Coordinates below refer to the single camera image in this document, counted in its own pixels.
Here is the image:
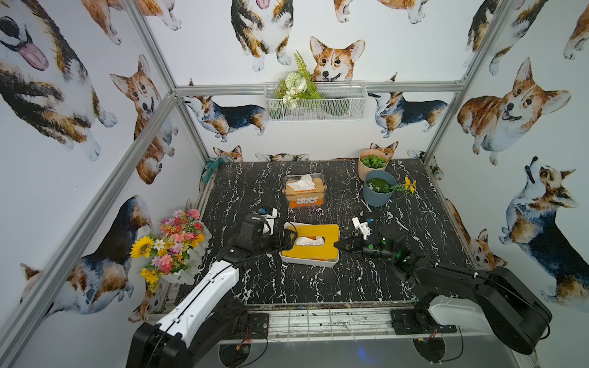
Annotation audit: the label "green cloth at corner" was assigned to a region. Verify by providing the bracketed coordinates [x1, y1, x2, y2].
[201, 156, 233, 186]

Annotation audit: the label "pink plant pot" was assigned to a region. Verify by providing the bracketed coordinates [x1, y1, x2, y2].
[358, 150, 389, 181]

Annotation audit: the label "orange tissue pack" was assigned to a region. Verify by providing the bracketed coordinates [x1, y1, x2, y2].
[286, 174, 316, 192]
[295, 236, 325, 247]

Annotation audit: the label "yellow artificial flower sprig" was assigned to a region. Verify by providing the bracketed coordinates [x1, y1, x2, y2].
[392, 177, 417, 195]

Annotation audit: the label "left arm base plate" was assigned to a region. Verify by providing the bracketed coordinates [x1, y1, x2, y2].
[222, 312, 270, 340]

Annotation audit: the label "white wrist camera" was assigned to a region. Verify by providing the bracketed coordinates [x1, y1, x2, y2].
[352, 217, 372, 241]
[258, 206, 279, 235]

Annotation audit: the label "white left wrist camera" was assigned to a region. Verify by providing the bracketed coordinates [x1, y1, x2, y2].
[258, 206, 279, 235]

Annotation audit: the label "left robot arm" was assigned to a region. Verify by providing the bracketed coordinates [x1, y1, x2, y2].
[126, 213, 298, 367]

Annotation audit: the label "white flowers with fern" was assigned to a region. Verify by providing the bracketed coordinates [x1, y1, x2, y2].
[275, 51, 324, 110]

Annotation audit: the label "clear plastic tissue box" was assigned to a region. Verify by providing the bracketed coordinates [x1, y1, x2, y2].
[282, 173, 328, 209]

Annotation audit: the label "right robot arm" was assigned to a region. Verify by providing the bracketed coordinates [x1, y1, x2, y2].
[334, 222, 552, 355]

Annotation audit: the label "white wire wall basket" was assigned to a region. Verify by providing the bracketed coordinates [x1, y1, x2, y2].
[264, 81, 368, 122]

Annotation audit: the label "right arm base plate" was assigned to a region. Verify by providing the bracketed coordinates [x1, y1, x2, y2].
[391, 309, 458, 335]

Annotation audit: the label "light wooden slotted lid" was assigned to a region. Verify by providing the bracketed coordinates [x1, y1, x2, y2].
[284, 178, 327, 196]

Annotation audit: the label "blue-grey plant pot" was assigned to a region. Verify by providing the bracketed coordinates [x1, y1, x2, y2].
[363, 170, 397, 207]

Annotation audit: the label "colourful flower bouquet planter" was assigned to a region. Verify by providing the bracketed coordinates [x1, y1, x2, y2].
[130, 209, 212, 292]

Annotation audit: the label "white rectangular tissue box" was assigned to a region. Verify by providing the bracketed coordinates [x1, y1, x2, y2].
[279, 222, 340, 268]

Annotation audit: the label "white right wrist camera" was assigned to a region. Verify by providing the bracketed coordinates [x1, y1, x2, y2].
[352, 217, 372, 241]

